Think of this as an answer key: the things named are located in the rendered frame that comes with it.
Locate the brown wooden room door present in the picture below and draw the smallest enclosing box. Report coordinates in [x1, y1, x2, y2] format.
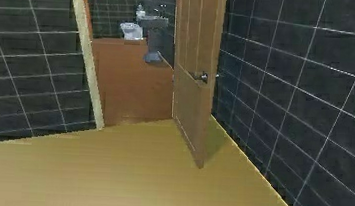
[168, 0, 228, 170]

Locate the white toilet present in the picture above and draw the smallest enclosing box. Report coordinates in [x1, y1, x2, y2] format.
[118, 21, 145, 41]

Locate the pale soap bottle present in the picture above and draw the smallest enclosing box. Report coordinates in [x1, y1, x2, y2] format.
[135, 2, 147, 20]

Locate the dark metal door handle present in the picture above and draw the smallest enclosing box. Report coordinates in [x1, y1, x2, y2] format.
[191, 71, 210, 84]

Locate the grey pedestal sink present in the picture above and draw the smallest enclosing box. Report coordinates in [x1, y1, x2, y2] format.
[133, 14, 170, 65]

